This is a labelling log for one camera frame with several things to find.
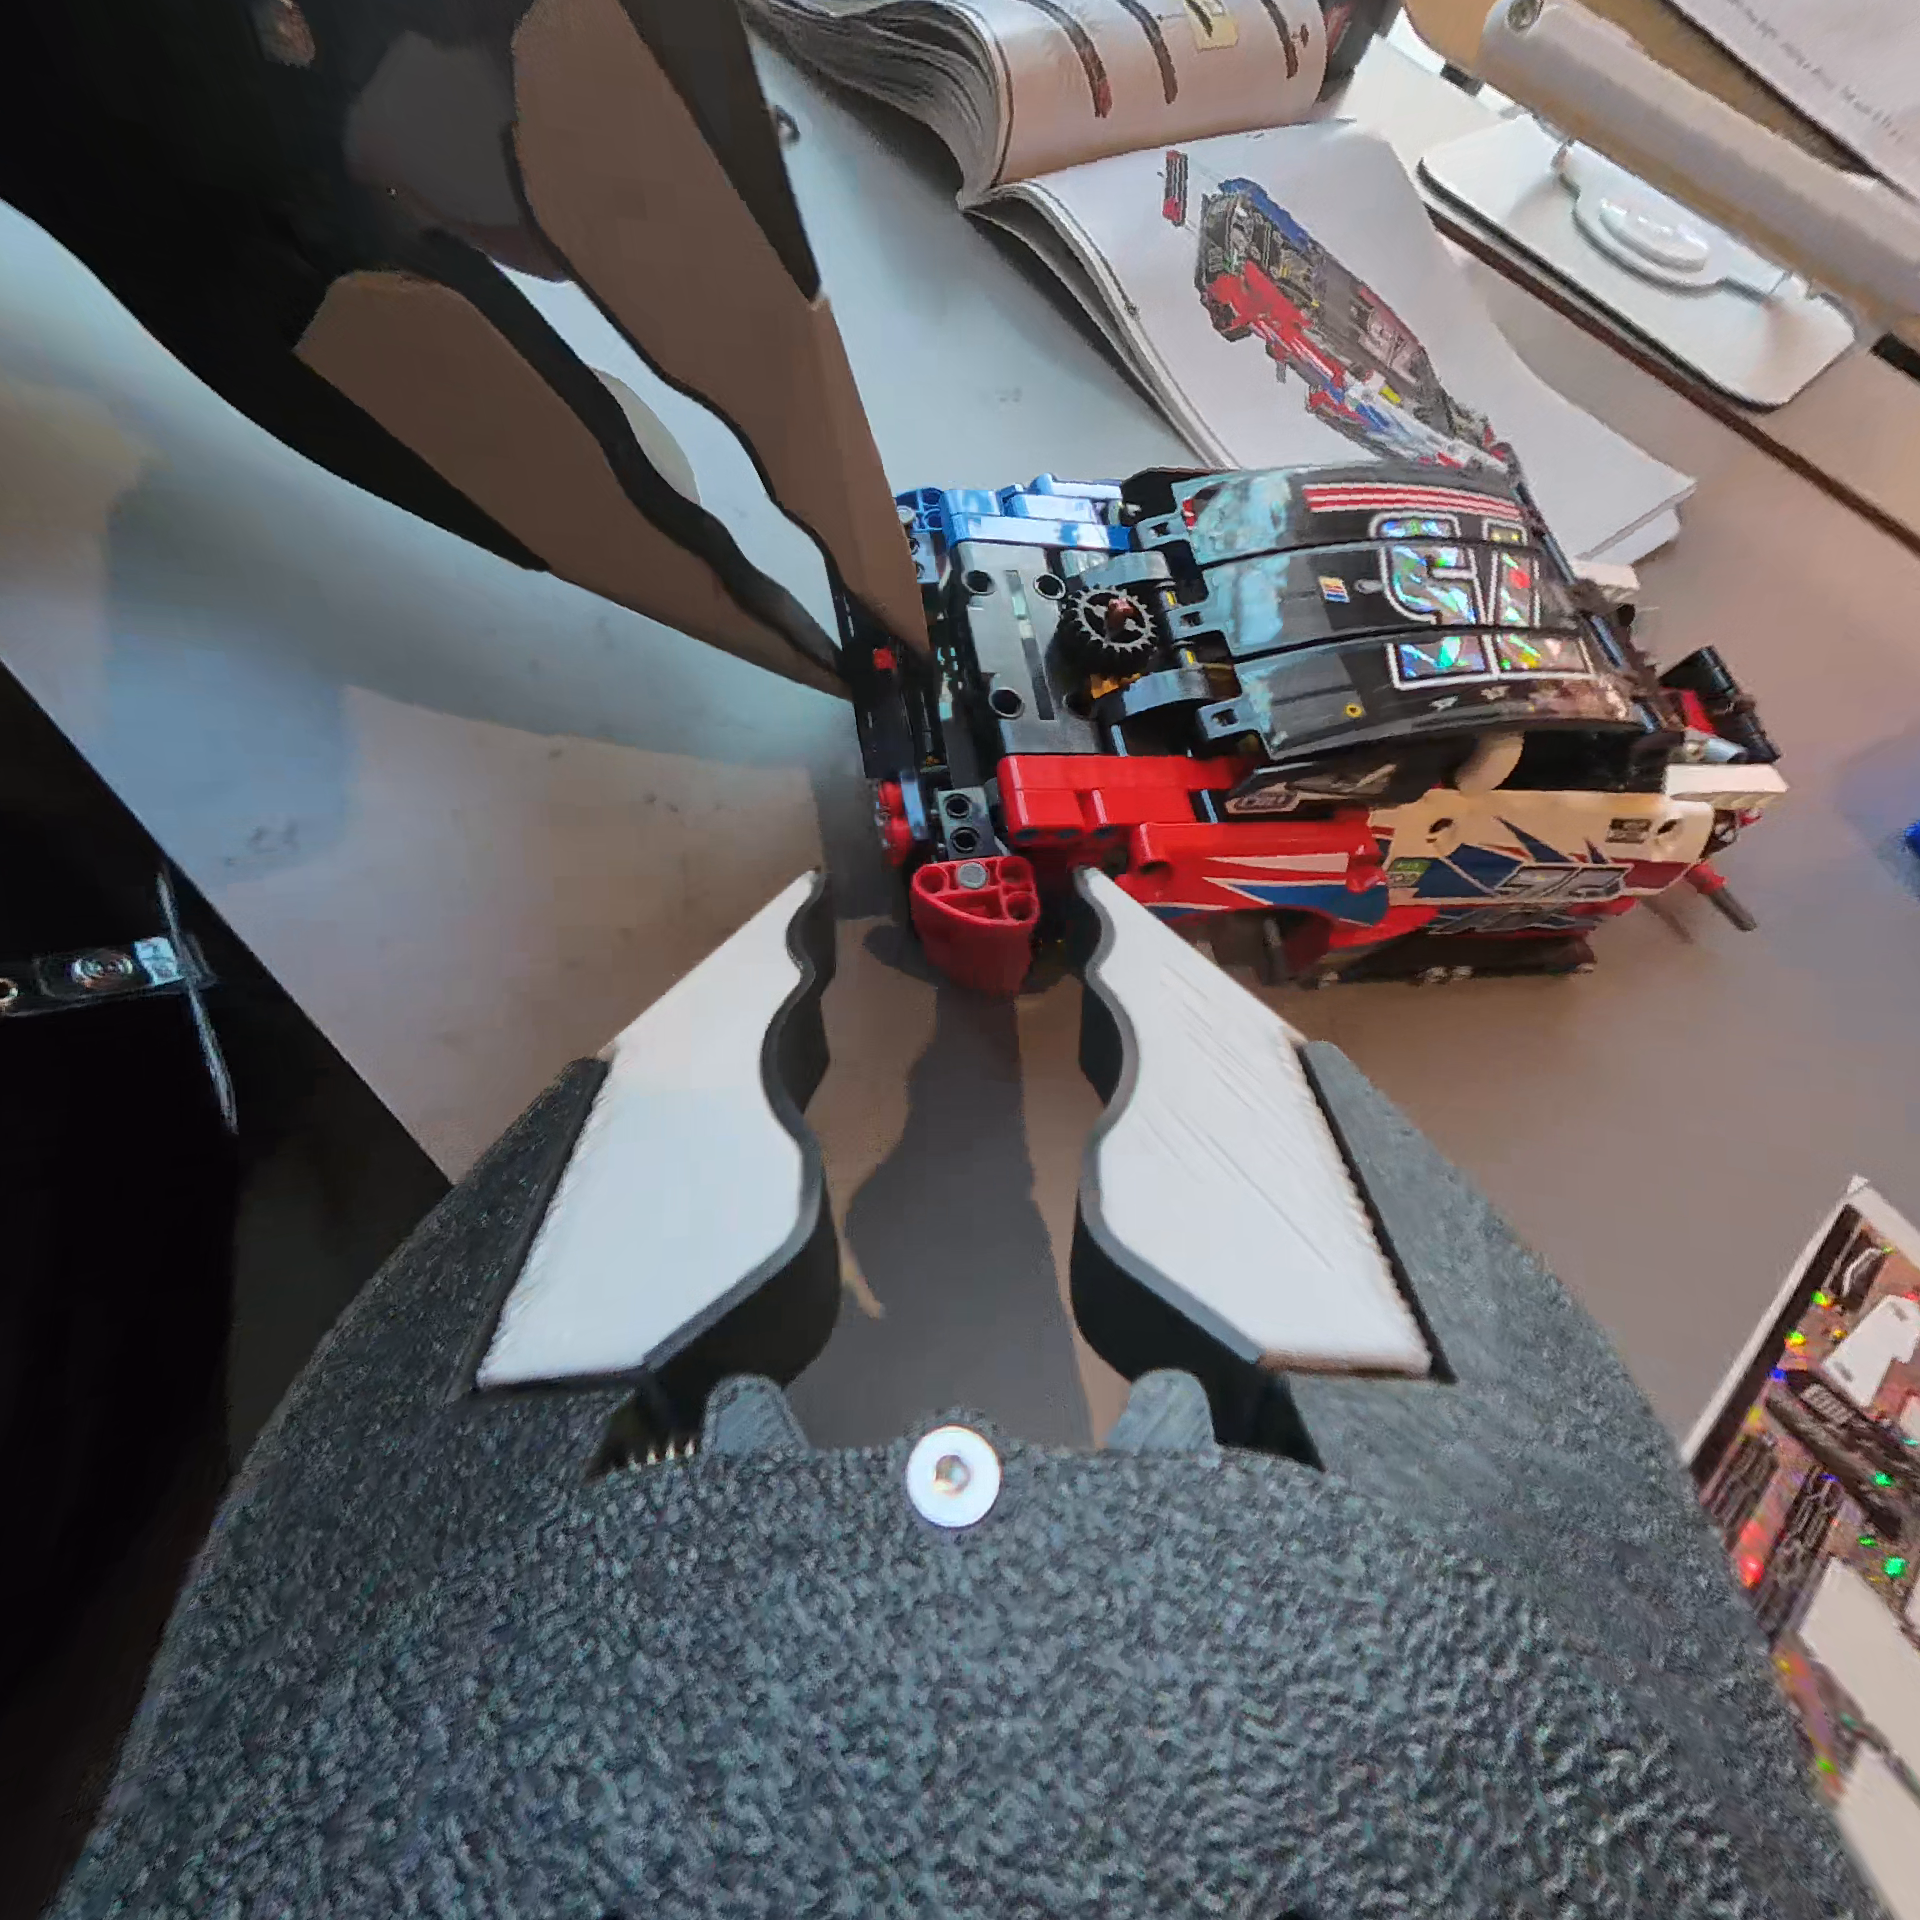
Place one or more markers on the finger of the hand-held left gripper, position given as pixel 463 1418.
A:
pixel 705 258
pixel 479 436

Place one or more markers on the holographic sticker sheet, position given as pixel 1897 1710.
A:
pixel 1814 1499

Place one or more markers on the grey desk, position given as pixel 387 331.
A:
pixel 527 842

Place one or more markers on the clear badge clip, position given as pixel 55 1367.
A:
pixel 105 973

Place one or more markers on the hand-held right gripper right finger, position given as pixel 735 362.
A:
pixel 1260 1200

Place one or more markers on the instruction booklet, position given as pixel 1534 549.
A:
pixel 1349 301

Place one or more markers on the printed instruction sheet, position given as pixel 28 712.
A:
pixel 1832 62

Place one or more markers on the red blue black brick car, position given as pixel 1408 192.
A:
pixel 1276 675

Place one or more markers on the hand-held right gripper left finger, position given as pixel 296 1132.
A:
pixel 660 1200

